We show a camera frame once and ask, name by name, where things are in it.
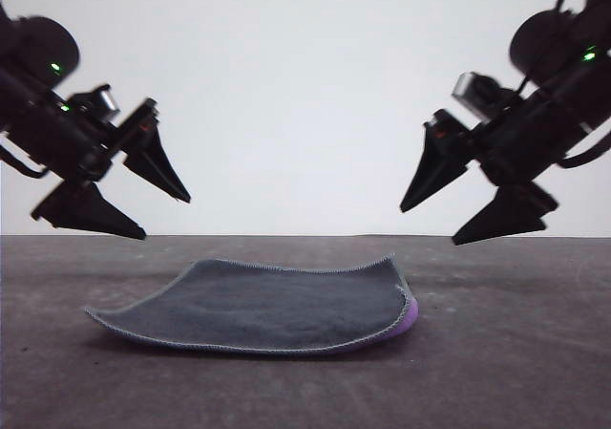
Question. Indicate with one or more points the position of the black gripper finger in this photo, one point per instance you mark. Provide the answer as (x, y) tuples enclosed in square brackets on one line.
[(86, 209), (515, 209), (432, 171), (155, 161)]

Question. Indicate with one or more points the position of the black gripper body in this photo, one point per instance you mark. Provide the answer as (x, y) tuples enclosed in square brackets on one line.
[(525, 137), (86, 147)]

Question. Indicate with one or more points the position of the purple towel with grey hem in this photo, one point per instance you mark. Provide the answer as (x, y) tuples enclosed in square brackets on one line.
[(258, 309)]

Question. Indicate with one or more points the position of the grey table cloth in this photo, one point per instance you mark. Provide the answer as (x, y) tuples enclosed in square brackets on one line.
[(501, 352)]

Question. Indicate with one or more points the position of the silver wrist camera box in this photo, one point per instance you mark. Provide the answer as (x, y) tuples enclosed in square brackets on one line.
[(107, 101), (470, 90)]

